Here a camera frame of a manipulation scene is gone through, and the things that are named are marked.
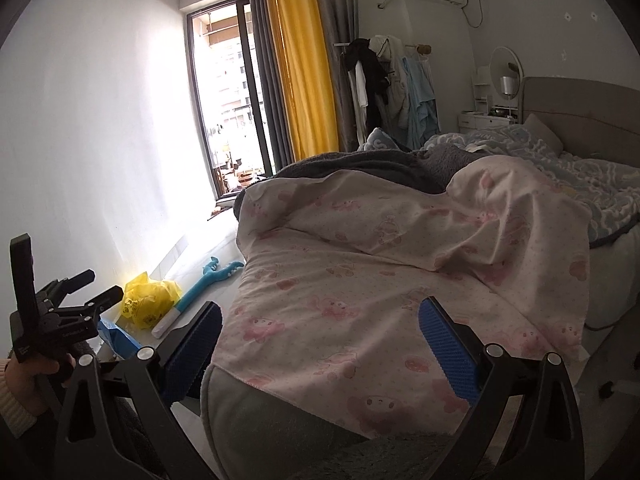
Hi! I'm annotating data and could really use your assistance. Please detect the cream knit sleeve forearm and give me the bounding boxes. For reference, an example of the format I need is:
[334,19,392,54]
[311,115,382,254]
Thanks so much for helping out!
[0,359,37,439]

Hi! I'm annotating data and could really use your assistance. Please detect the yellow plastic trash bag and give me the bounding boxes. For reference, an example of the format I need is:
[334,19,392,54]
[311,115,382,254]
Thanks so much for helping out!
[120,272,182,330]

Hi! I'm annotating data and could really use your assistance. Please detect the person's left hand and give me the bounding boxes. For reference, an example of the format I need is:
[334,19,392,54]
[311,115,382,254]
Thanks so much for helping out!
[4,356,60,417]

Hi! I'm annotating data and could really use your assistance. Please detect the pink cartoon print quilt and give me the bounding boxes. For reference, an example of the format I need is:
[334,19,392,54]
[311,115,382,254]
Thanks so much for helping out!
[213,156,591,437]

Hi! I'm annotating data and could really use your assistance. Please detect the dark grey fleece blanket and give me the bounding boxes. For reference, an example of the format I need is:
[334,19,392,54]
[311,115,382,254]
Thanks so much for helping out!
[233,145,486,221]

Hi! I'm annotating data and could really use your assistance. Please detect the dark framed window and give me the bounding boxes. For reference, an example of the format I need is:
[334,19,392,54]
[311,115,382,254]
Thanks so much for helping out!
[186,0,274,203]

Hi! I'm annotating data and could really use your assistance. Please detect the grey upholstered headboard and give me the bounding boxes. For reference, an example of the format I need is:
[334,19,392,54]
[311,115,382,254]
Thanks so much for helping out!
[518,77,640,167]

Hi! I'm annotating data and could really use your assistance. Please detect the yellow curtain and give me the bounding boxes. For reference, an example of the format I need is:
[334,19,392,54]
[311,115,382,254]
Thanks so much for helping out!
[267,0,340,160]

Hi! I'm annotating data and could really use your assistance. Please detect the white bedside shelf unit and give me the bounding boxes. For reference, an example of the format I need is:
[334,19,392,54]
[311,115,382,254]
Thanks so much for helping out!
[458,65,518,133]

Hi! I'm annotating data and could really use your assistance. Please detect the round white vanity mirror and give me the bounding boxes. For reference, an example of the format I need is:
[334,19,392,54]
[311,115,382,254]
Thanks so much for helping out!
[489,46,524,102]

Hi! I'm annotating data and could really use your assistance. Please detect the hanging clothes on rack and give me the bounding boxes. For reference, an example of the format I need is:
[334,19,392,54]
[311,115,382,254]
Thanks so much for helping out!
[334,35,440,151]

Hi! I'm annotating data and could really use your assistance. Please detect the grey curtain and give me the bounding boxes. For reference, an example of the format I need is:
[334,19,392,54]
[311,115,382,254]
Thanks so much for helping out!
[250,0,358,169]

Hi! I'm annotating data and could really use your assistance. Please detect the blue white long-handled brush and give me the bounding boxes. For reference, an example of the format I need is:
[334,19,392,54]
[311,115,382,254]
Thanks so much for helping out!
[151,257,244,339]

